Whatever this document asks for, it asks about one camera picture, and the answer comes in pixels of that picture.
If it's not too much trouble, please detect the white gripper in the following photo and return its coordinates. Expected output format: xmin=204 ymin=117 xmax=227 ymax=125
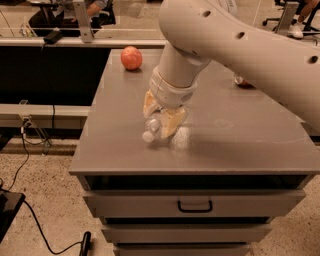
xmin=143 ymin=67 xmax=197 ymax=139

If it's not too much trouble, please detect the clear plastic water bottle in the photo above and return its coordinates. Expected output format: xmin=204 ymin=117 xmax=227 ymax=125
xmin=142 ymin=114 xmax=171 ymax=143

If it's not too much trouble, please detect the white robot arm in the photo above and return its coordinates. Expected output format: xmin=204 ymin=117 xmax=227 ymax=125
xmin=143 ymin=0 xmax=320 ymax=138

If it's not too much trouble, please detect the red apple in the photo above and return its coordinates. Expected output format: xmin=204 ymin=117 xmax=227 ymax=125
xmin=120 ymin=46 xmax=143 ymax=71

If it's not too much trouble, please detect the crushed orange soda can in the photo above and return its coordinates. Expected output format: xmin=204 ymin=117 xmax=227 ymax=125
xmin=234 ymin=74 xmax=253 ymax=89

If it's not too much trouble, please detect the grey drawer cabinet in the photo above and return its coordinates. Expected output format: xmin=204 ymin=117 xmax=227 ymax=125
xmin=70 ymin=50 xmax=319 ymax=256

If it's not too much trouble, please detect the black power adapter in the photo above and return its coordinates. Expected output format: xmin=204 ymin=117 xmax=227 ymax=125
xmin=43 ymin=31 xmax=63 ymax=45

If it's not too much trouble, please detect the seated person in background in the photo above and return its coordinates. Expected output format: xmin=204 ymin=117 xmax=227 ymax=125
xmin=29 ymin=0 xmax=116 ymax=37

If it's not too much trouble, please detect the white sneaker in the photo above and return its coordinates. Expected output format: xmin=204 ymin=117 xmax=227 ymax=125
xmin=289 ymin=23 xmax=303 ymax=39

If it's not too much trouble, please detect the black office chair base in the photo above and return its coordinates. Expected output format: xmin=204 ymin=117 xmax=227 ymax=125
xmin=262 ymin=0 xmax=320 ymax=34

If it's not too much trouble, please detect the black box on floor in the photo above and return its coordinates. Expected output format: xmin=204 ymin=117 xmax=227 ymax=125
xmin=0 ymin=191 xmax=25 ymax=243

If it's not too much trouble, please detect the black drawer handle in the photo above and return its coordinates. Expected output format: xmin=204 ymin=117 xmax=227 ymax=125
xmin=177 ymin=200 xmax=213 ymax=214

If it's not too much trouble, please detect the left metal railing post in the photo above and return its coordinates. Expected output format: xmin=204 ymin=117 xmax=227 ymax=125
xmin=73 ymin=0 xmax=94 ymax=43

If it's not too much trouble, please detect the metal railing post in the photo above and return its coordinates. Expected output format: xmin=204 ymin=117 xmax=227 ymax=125
xmin=73 ymin=0 xmax=94 ymax=43
xmin=275 ymin=1 xmax=299 ymax=36

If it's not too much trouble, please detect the wall outlet with plugs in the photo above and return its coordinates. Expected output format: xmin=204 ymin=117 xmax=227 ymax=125
xmin=20 ymin=116 xmax=33 ymax=135

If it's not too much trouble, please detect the black floor cable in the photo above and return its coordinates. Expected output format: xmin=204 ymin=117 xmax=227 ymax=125
xmin=23 ymin=199 xmax=92 ymax=256

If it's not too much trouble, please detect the right metal railing post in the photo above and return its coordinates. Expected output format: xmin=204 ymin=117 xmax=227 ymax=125
xmin=275 ymin=1 xmax=299 ymax=36

